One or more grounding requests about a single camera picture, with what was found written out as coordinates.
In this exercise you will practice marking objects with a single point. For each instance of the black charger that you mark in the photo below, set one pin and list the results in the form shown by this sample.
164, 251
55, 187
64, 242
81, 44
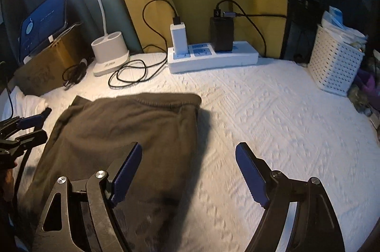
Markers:
222, 34

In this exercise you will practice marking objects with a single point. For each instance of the clear tablet stand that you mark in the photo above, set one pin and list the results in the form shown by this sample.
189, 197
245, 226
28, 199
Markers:
50, 39

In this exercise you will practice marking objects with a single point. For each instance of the white power strip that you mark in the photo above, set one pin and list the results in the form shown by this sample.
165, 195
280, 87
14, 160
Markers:
213, 59

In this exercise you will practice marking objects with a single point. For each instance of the tablet computer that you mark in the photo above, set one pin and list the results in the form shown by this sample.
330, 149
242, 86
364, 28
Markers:
44, 23

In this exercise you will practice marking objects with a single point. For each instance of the purple plush toy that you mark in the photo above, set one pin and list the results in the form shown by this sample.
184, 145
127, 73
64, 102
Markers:
368, 83

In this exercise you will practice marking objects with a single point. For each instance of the grey plush toy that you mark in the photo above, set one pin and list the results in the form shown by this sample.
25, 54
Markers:
360, 97

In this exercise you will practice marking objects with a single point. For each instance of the white plastic basket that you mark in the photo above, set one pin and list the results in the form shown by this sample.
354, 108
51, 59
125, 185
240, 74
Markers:
335, 62

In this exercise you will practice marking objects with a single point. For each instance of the white charger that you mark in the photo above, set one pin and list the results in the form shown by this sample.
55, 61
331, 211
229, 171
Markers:
178, 37

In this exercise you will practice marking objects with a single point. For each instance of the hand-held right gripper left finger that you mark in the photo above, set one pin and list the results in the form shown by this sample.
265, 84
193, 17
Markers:
127, 172

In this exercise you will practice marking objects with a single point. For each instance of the blue and white packets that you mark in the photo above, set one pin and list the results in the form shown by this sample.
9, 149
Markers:
335, 16

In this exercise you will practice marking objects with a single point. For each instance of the white desk lamp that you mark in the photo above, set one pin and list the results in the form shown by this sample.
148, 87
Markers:
108, 53

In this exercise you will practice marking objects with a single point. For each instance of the cardboard box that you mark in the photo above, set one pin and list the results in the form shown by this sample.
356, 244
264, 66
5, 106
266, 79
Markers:
47, 71

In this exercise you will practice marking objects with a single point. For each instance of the teal curtain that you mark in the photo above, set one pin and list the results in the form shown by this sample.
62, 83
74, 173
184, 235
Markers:
80, 8

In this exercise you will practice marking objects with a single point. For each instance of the brown t-shirt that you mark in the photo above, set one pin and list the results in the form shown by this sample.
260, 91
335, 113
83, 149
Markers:
118, 127

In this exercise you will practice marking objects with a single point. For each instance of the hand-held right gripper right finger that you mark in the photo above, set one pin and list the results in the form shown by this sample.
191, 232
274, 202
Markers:
252, 172

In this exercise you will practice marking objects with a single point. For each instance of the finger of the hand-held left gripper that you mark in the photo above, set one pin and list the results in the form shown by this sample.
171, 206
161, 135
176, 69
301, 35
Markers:
31, 137
29, 121

